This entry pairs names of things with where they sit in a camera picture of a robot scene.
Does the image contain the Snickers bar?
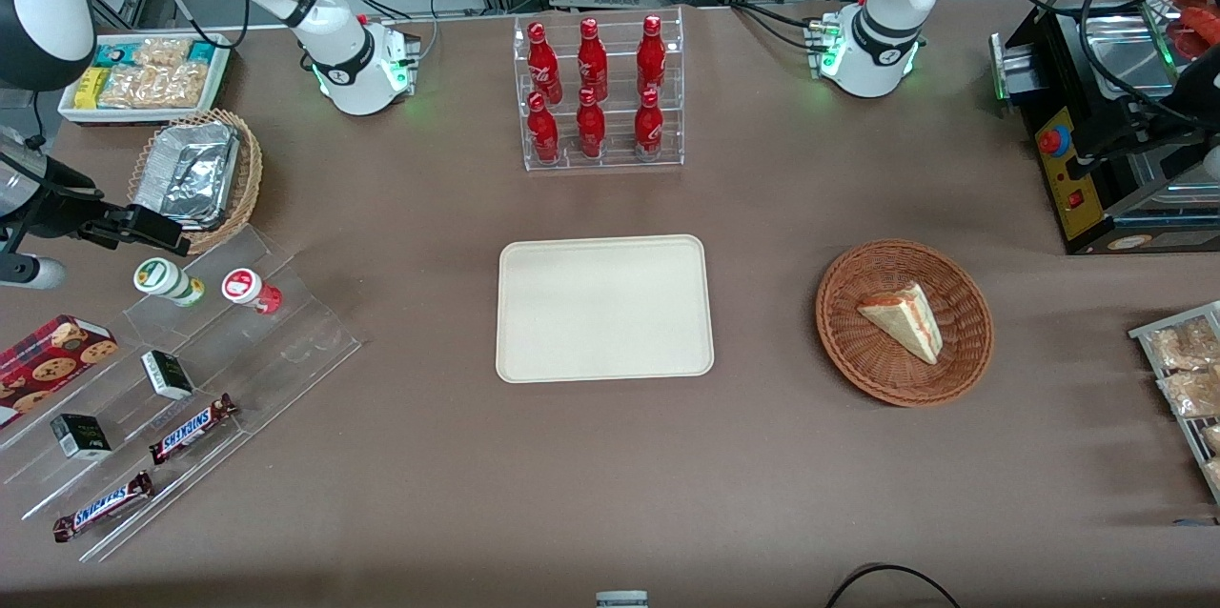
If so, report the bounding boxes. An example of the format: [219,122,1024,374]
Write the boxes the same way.
[52,471,154,544]
[149,394,238,466]

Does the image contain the clear bag of snacks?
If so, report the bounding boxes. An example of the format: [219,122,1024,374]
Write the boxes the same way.
[1147,316,1220,372]
[1157,370,1220,419]

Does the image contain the oval wicker basket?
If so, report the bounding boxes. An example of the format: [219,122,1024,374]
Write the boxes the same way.
[128,109,264,255]

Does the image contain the clear acrylic bottle rack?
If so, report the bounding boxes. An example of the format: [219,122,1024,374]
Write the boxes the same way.
[513,8,686,173]

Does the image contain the white snack tray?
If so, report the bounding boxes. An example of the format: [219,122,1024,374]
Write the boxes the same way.
[58,32,233,126]

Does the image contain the small black box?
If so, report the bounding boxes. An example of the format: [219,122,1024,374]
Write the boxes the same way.
[141,350,195,401]
[50,414,112,461]

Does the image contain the clear cracker bag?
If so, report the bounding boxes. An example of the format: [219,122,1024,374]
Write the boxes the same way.
[98,37,209,110]

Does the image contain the red gum bottle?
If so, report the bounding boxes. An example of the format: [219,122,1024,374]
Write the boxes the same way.
[222,268,284,315]

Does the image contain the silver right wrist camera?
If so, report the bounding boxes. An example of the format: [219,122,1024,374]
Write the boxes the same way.
[0,254,69,292]

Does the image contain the clear acrylic stepped display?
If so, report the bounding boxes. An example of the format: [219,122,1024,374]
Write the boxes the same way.
[0,225,364,564]

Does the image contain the black sealing machine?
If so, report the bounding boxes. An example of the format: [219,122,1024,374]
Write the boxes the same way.
[989,0,1220,256]

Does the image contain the yellow snack packet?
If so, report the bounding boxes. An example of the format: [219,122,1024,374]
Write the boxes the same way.
[74,66,109,111]

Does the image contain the red cookie box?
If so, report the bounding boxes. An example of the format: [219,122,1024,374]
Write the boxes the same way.
[0,314,120,430]

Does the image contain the stacked foil containers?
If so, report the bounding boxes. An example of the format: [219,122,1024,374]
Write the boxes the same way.
[132,121,240,231]

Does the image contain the round wicker basket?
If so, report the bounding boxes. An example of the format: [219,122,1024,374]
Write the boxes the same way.
[815,239,995,409]

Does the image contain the red cola bottle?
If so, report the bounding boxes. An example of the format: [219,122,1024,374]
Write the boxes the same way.
[633,89,666,160]
[575,88,608,160]
[636,14,668,97]
[526,93,561,164]
[527,22,564,105]
[578,17,610,102]

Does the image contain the beige rectangular tray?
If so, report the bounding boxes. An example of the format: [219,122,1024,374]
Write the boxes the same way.
[496,234,715,385]

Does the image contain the green gum bottle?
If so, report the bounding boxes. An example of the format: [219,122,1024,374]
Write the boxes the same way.
[133,257,206,308]

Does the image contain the wire rack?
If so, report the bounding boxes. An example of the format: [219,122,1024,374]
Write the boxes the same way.
[1128,301,1220,506]

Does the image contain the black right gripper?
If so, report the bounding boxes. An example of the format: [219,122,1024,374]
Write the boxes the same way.
[0,153,193,257]

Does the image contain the wrapped triangle sandwich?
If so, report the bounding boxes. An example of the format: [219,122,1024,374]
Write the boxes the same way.
[856,281,945,366]

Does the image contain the black cable loop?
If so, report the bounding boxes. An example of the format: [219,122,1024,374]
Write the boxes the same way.
[823,564,964,608]

